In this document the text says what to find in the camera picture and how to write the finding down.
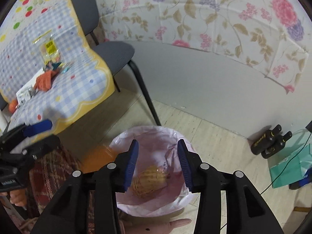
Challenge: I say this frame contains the grey office chair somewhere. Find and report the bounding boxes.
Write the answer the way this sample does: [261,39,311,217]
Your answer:
[0,0,162,127]

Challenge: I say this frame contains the red apple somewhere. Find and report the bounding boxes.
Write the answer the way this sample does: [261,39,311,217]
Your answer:
[8,99,19,114]

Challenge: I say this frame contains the dark snack wrapper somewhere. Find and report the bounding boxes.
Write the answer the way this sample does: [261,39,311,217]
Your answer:
[43,61,62,72]

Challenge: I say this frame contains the pink bag trash bin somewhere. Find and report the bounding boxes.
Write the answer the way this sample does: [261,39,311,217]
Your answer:
[109,126,194,218]

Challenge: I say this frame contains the balloon dot wall sheet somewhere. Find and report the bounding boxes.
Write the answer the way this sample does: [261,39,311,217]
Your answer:
[1,0,59,49]

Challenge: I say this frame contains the person's right hand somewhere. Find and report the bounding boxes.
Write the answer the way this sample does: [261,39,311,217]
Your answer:
[119,218,192,234]

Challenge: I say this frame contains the orange knitted glove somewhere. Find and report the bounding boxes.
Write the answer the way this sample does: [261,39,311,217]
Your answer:
[33,70,59,92]

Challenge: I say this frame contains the teal paper bag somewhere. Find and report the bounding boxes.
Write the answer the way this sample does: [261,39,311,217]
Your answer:
[268,129,311,189]

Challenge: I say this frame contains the white paper box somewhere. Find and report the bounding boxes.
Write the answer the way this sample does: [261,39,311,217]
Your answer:
[16,68,44,105]

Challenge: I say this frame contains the white paper roll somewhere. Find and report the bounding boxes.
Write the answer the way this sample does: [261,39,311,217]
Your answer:
[0,110,8,132]

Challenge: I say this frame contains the blue checkered plastic cloth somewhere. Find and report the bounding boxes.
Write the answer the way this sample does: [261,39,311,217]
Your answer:
[1,0,115,134]

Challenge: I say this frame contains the floral wall sheet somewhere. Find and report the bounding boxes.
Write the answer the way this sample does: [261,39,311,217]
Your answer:
[96,0,311,92]

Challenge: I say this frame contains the small teal wrapper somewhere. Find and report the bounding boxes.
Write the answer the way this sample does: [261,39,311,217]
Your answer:
[60,62,73,74]

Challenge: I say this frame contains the person's left hand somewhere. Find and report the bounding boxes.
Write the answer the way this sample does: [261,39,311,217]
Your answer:
[1,189,27,209]

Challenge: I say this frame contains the red plaid trousers leg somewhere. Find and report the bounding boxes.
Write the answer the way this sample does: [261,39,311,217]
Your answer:
[19,146,98,234]

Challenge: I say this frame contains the clear yellow-label snack bag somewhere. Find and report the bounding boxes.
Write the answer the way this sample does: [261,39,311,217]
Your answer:
[32,30,61,65]

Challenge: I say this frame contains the black cable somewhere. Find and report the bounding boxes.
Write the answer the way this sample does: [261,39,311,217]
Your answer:
[259,131,312,196]

